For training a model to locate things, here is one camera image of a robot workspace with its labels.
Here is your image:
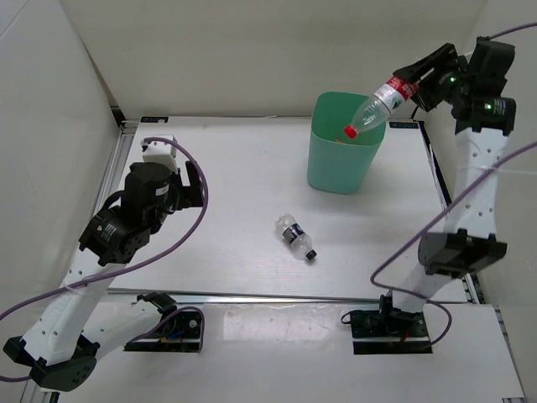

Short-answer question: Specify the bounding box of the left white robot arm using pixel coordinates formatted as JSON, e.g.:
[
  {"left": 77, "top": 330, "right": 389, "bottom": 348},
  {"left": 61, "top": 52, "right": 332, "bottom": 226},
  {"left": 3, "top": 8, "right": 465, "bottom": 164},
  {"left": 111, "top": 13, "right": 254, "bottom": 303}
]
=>
[{"left": 3, "top": 160, "right": 208, "bottom": 392}]

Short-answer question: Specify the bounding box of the green plastic bin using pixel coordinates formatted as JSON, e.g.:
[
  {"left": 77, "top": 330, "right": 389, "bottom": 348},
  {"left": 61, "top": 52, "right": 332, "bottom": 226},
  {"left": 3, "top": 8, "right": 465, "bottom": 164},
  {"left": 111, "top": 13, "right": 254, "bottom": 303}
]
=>
[{"left": 307, "top": 92, "right": 386, "bottom": 194}]

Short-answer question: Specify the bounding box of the black label water bottle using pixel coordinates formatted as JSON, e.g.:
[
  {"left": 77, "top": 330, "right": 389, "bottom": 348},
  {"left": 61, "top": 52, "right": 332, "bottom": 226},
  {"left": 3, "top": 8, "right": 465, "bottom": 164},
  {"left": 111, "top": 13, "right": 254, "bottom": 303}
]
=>
[{"left": 274, "top": 213, "right": 317, "bottom": 263}]

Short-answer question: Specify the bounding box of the red label water bottle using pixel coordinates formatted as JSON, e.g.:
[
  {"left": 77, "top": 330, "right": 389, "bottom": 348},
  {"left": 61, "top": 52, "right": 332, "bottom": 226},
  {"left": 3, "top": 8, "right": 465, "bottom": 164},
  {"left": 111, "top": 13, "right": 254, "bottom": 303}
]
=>
[{"left": 343, "top": 76, "right": 418, "bottom": 139}]

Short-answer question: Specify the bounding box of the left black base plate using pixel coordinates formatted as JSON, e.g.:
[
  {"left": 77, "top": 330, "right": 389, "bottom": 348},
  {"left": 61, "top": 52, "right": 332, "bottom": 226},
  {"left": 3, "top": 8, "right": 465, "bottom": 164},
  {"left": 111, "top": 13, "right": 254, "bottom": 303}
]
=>
[{"left": 123, "top": 306, "right": 206, "bottom": 353}]

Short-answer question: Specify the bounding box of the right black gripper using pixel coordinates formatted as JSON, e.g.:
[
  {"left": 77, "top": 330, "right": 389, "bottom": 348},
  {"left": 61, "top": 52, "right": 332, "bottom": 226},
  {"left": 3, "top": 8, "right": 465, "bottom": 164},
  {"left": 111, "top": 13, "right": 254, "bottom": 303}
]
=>
[{"left": 393, "top": 43, "right": 472, "bottom": 113}]

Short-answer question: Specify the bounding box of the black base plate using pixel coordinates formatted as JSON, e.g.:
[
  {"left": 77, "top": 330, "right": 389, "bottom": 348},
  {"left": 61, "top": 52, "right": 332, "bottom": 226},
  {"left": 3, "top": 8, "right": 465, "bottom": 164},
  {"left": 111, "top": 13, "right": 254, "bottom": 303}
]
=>
[
  {"left": 123, "top": 306, "right": 206, "bottom": 353},
  {"left": 341, "top": 310, "right": 432, "bottom": 355}
]

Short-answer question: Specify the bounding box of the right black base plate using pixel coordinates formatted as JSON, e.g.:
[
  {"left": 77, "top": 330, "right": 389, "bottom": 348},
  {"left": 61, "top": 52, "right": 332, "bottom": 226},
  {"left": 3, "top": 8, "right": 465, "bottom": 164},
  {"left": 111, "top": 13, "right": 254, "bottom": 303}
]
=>
[{"left": 341, "top": 310, "right": 432, "bottom": 355}]

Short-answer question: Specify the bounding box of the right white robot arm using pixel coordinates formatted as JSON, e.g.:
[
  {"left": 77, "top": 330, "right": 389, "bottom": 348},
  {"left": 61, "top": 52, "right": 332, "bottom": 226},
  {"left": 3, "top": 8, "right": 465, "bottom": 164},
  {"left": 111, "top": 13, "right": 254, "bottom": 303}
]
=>
[{"left": 377, "top": 37, "right": 516, "bottom": 336}]

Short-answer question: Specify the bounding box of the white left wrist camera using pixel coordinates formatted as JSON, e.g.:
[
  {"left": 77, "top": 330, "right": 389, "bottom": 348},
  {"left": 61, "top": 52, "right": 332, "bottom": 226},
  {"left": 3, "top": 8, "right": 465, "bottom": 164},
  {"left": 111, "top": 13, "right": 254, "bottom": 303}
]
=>
[{"left": 140, "top": 140, "right": 179, "bottom": 174}]

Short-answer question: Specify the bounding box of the aluminium frame rail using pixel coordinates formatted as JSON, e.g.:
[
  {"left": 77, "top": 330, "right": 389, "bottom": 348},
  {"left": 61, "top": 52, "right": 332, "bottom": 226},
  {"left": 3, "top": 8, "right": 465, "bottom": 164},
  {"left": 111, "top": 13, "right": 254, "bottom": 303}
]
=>
[{"left": 62, "top": 125, "right": 483, "bottom": 311}]

